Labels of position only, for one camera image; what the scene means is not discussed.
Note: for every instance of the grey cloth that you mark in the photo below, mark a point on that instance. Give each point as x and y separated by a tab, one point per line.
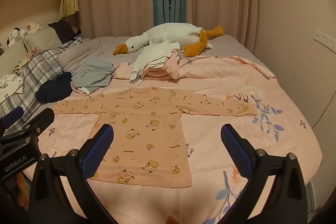
92	74

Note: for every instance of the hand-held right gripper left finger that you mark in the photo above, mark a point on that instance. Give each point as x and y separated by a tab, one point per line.
97	151

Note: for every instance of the white printed cloth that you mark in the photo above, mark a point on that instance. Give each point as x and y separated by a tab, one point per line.
8	82

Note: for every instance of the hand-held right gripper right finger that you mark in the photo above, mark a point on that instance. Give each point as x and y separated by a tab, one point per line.
236	151

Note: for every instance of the white goose plush toy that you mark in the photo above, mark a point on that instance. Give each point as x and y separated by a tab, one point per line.
170	35

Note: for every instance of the pink duck-print long-sleeve shirt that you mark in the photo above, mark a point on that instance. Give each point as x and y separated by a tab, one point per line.
147	140

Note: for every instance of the grey bedsheet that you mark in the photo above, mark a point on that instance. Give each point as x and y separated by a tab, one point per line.
105	48

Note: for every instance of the dark navy cloth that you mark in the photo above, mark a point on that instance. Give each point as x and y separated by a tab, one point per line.
52	90

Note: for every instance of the pinkish plush toy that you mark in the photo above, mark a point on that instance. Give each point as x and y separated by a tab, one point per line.
32	27

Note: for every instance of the white folded garment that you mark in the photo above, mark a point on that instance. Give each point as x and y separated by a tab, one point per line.
149	56

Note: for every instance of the pale pink cloth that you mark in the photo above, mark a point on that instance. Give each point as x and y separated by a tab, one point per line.
83	90

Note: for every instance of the pink folded garment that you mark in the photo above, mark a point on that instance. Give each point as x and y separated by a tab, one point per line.
170	66

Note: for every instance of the white wall socket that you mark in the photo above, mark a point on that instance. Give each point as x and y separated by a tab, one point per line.
325	39

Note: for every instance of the beige pillow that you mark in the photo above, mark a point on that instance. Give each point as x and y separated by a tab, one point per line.
13	56
44	37

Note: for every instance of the dark brown cushion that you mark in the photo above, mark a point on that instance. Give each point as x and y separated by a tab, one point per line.
63	29

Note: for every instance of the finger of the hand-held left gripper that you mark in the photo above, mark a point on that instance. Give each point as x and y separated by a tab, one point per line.
39	119
11	114

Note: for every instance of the pink animal-print bedsheet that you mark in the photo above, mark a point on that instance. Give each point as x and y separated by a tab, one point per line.
223	77

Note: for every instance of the yellow fringed hanging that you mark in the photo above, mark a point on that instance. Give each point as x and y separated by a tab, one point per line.
69	1

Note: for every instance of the person's left hand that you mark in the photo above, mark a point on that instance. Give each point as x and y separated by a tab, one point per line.
21	188

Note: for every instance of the black and white plush toy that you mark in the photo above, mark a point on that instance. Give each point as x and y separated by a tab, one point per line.
13	35

